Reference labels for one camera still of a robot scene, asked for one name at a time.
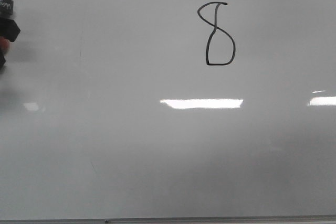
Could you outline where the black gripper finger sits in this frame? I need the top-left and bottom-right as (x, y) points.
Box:
(0, 17), (20, 42)
(0, 50), (6, 69)

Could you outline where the black whiteboard marker with label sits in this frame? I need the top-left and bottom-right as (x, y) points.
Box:
(0, 0), (15, 51)

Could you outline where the white whiteboard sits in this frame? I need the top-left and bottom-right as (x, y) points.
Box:
(1, 0), (335, 219)

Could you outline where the aluminium whiteboard frame edge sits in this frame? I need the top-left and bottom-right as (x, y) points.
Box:
(1, 215), (335, 223)

